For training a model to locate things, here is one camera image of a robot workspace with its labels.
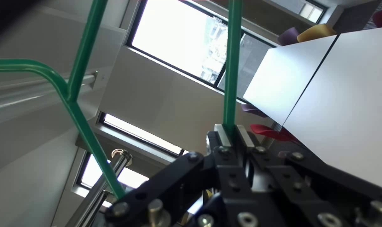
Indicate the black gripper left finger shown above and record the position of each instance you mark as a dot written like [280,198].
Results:
[166,197]

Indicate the green wire coat hanger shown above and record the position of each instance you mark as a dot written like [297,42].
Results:
[10,10]

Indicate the white foreground table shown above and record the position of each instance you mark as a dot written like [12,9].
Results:
[339,115]

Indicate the yellow chair front near table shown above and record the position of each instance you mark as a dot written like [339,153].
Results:
[316,32]

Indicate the purple chair right side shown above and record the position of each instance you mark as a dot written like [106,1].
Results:
[289,37]

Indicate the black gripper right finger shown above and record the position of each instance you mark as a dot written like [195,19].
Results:
[308,192]

